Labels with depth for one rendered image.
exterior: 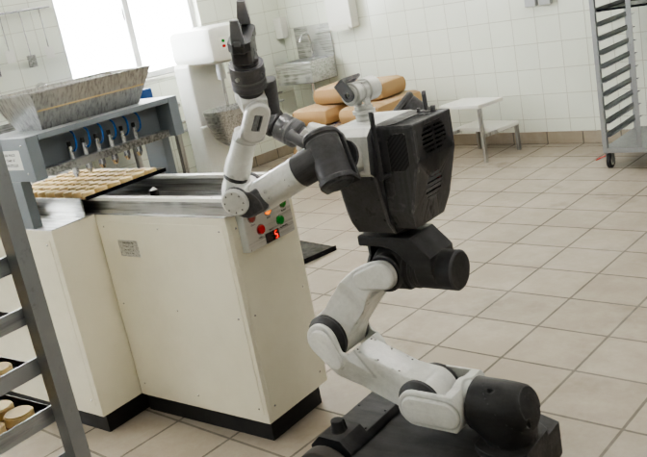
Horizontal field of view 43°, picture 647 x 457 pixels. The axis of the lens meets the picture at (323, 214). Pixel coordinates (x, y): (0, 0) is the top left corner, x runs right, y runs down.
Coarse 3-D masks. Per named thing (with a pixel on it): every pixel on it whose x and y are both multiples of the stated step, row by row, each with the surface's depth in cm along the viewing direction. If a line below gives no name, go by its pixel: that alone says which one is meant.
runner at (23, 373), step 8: (32, 360) 136; (16, 368) 133; (24, 368) 135; (32, 368) 136; (0, 376) 131; (8, 376) 132; (16, 376) 134; (24, 376) 135; (32, 376) 136; (0, 384) 131; (8, 384) 132; (16, 384) 134; (0, 392) 131; (8, 392) 132
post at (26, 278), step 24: (0, 144) 127; (0, 168) 128; (0, 192) 128; (0, 216) 129; (24, 240) 131; (24, 264) 131; (24, 288) 131; (24, 312) 134; (48, 312) 135; (48, 336) 135; (48, 360) 135; (48, 384) 137; (72, 408) 139; (72, 432) 139; (72, 456) 140
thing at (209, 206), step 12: (84, 204) 309; (96, 204) 304; (108, 204) 300; (120, 204) 295; (132, 204) 291; (144, 204) 287; (156, 204) 283; (168, 204) 279; (180, 204) 275; (192, 204) 272; (204, 204) 268; (216, 204) 264
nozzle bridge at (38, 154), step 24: (168, 96) 334; (96, 120) 306; (120, 120) 325; (144, 120) 334; (168, 120) 336; (24, 144) 284; (48, 144) 300; (72, 144) 308; (120, 144) 320; (144, 144) 352; (168, 144) 347; (24, 168) 289; (48, 168) 294; (168, 168) 347; (24, 192) 295; (24, 216) 299
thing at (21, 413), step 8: (0, 400) 146; (8, 400) 145; (0, 408) 143; (8, 408) 143; (16, 408) 141; (24, 408) 141; (32, 408) 141; (0, 416) 142; (8, 416) 139; (16, 416) 138; (24, 416) 138; (0, 424) 136; (8, 424) 138; (16, 424) 138; (0, 432) 135
